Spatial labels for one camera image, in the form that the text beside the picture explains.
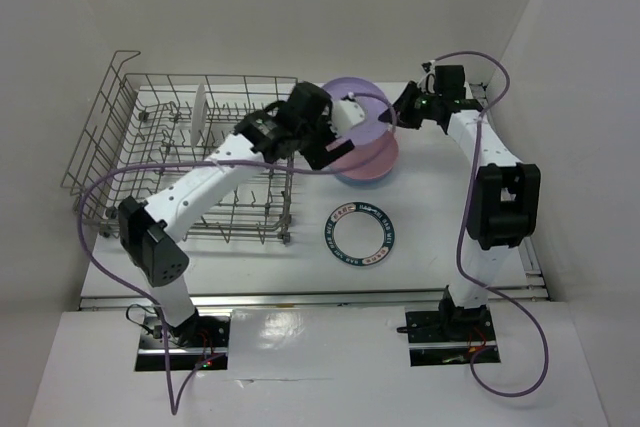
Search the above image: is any blue plate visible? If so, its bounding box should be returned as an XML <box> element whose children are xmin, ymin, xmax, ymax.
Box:
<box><xmin>334</xmin><ymin>172</ymin><xmax>393</xmax><ymax>189</ymax></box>

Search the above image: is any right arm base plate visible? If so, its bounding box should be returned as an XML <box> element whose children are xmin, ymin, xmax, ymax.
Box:
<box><xmin>396</xmin><ymin>311</ymin><xmax>501</xmax><ymax>367</ymax></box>

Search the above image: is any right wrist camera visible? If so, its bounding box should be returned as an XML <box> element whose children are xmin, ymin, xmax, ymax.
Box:
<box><xmin>418</xmin><ymin>60</ymin><xmax>442</xmax><ymax>96</ymax></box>

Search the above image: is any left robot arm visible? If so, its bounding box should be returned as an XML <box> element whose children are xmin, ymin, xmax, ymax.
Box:
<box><xmin>118</xmin><ymin>82</ymin><xmax>365</xmax><ymax>346</ymax></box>

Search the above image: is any pink plate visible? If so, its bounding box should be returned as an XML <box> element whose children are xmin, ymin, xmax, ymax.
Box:
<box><xmin>328</xmin><ymin>136</ymin><xmax>399</xmax><ymax>179</ymax></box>

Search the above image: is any grey wire dish rack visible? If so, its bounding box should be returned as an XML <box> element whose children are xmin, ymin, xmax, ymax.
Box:
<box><xmin>61</xmin><ymin>50</ymin><xmax>297</xmax><ymax>244</ymax></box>

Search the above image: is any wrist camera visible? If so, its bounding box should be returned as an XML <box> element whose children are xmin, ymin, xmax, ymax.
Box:
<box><xmin>330</xmin><ymin>97</ymin><xmax>367</xmax><ymax>144</ymax></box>
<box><xmin>418</xmin><ymin>60</ymin><xmax>442</xmax><ymax>96</ymax></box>

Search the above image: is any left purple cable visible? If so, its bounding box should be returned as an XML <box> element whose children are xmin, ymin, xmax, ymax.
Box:
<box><xmin>77</xmin><ymin>91</ymin><xmax>399</xmax><ymax>416</ymax></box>

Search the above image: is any aluminium rail frame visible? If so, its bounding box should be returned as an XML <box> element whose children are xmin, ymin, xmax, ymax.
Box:
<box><xmin>77</xmin><ymin>81</ymin><xmax>551</xmax><ymax>312</ymax></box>

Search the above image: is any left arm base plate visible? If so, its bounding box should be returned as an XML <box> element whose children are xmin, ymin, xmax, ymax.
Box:
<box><xmin>134</xmin><ymin>313</ymin><xmax>231</xmax><ymax>372</ymax></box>

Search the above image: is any white plate green rim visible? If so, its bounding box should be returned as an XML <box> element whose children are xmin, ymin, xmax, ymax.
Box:
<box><xmin>323</xmin><ymin>201</ymin><xmax>396</xmax><ymax>269</ymax></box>

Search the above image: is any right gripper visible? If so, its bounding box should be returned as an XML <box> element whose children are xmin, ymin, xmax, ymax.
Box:
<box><xmin>378</xmin><ymin>81</ymin><xmax>441</xmax><ymax>130</ymax></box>

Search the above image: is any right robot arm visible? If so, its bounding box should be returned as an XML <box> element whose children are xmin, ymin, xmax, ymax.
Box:
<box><xmin>394</xmin><ymin>61</ymin><xmax>541</xmax><ymax>342</ymax></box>

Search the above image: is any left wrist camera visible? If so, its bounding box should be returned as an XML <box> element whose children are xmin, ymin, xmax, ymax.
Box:
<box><xmin>330</xmin><ymin>97</ymin><xmax>367</xmax><ymax>144</ymax></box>

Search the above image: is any purple plate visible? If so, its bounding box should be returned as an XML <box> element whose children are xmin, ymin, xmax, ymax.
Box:
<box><xmin>319</xmin><ymin>76</ymin><xmax>397</xmax><ymax>173</ymax></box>

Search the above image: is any pale lilac plate rear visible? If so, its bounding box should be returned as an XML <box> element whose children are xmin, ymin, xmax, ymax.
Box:
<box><xmin>190</xmin><ymin>84</ymin><xmax>208</xmax><ymax>148</ymax></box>

